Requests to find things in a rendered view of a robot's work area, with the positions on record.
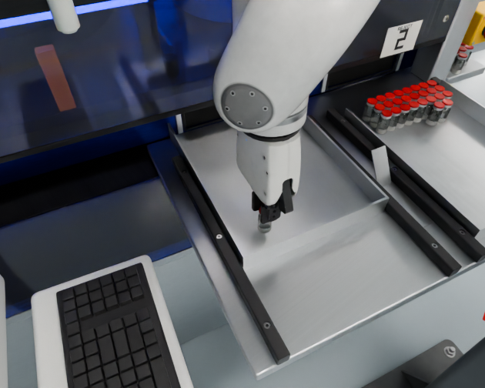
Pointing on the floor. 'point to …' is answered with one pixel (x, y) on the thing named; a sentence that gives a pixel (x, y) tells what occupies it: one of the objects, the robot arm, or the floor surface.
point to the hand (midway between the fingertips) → (265, 204)
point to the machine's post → (443, 56)
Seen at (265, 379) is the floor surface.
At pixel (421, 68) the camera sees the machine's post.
